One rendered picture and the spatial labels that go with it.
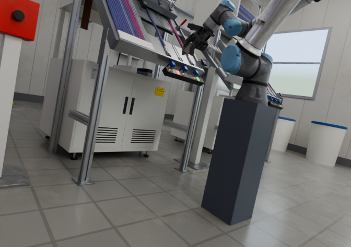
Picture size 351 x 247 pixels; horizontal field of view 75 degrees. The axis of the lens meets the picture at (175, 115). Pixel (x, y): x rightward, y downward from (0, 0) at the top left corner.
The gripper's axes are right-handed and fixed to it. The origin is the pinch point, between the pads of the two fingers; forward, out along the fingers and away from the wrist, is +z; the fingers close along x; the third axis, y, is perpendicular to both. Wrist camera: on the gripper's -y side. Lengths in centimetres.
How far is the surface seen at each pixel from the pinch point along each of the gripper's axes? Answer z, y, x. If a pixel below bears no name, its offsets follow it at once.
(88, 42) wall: 192, -262, 77
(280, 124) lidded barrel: 58, -12, 299
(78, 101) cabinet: 56, -1, -38
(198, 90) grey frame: 19.4, 5.2, 31.5
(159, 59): 10.8, -1.9, -8.9
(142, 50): 9.4, -1.9, -21.9
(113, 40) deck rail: 10.3, -3.2, -38.5
